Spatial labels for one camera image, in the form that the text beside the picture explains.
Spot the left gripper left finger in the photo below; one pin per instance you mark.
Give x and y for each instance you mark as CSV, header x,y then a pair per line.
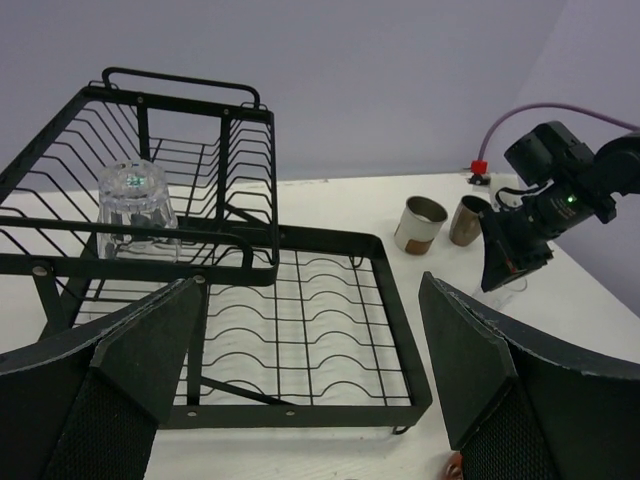
x,y
87,403

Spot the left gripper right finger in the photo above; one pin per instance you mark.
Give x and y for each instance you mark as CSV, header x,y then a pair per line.
x,y
519,403

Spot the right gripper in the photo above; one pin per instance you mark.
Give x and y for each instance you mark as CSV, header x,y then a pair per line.
x,y
569,183

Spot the brown mug with handle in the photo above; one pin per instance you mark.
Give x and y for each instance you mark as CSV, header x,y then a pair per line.
x,y
465,227

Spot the white and brown cup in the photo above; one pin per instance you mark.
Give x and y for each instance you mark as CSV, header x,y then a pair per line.
x,y
419,225

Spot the red orange mug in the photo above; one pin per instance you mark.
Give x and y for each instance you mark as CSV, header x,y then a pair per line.
x,y
452,469

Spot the clear glass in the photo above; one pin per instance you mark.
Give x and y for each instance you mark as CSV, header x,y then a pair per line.
x,y
135,193
497,299

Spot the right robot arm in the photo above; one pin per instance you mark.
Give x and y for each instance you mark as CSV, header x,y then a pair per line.
x,y
626,162

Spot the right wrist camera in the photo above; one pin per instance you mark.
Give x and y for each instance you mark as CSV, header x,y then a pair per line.
x,y
497,186

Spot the black wire dish rack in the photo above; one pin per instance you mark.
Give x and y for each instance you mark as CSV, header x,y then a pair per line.
x,y
298,327

